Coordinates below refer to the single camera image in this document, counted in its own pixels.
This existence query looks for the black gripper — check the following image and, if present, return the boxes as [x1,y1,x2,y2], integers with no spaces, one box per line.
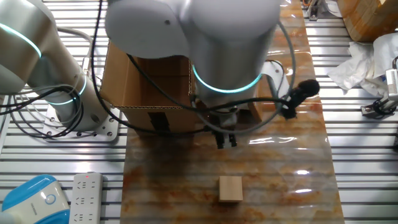
[207,107,243,150]

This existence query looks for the light wooden block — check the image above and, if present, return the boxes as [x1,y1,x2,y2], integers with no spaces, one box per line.
[218,175,244,203]

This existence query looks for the orange marble pattern mat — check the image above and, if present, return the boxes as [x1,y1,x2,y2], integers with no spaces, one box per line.
[119,0,346,224]

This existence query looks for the open cardboard box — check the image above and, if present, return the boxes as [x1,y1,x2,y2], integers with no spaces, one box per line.
[99,42,200,134]

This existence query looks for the crumpled white tissue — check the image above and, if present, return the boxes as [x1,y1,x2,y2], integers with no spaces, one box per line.
[326,32,398,97]

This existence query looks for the white power strip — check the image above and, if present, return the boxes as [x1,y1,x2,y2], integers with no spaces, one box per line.
[68,172,104,224]

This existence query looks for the brown box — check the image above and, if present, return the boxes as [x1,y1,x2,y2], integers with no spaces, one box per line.
[337,0,398,43]

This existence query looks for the blue white device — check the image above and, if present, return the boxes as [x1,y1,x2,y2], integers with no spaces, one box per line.
[0,174,71,224]

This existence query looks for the white wrist mount plate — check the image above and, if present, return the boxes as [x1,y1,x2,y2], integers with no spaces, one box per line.
[260,60,290,98]

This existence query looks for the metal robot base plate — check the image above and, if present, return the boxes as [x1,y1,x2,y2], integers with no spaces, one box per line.
[42,104,121,142]

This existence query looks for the aluminium camera rail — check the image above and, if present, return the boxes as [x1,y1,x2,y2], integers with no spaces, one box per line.
[360,93,398,118]

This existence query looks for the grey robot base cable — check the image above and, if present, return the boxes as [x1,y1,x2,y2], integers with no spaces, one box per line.
[57,26,95,75]

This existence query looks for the black base cables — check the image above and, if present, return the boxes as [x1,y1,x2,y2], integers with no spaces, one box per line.
[0,85,85,139]

